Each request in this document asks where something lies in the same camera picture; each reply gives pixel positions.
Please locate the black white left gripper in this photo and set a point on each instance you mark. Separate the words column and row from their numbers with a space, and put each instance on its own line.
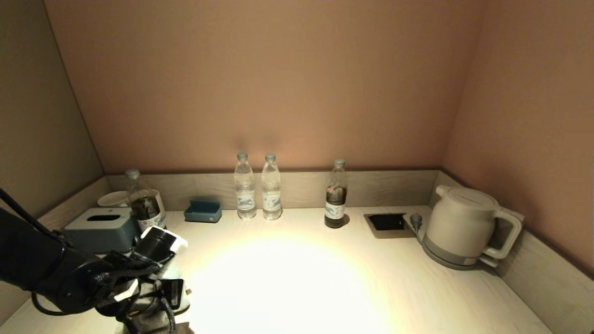
column 155, row 248

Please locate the white cleaning cloth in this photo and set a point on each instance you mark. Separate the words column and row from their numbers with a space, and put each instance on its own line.
column 178, row 285

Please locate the dark tea plastic bottle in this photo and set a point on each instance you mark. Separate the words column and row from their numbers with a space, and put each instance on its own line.
column 336, row 204
column 145, row 204

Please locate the white ceramic cup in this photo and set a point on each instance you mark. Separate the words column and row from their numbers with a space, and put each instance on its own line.
column 113, row 199
column 160, row 202

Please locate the blue-grey tissue box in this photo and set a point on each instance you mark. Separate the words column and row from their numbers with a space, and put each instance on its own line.
column 100, row 234

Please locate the small blue tray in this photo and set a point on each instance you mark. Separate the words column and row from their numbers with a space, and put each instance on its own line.
column 203, row 214

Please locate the clear water plastic bottle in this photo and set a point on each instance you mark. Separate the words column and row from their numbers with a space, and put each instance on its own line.
column 272, row 195
column 245, row 195

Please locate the black recessed power socket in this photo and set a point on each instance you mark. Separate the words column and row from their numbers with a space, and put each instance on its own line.
column 387, row 222

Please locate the grey power plug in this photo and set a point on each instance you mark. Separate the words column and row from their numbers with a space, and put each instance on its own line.
column 416, row 219

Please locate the grey kettle base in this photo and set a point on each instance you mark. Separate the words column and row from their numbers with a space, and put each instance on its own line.
column 445, row 262

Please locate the white electric kettle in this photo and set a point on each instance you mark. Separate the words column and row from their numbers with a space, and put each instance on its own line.
column 457, row 222

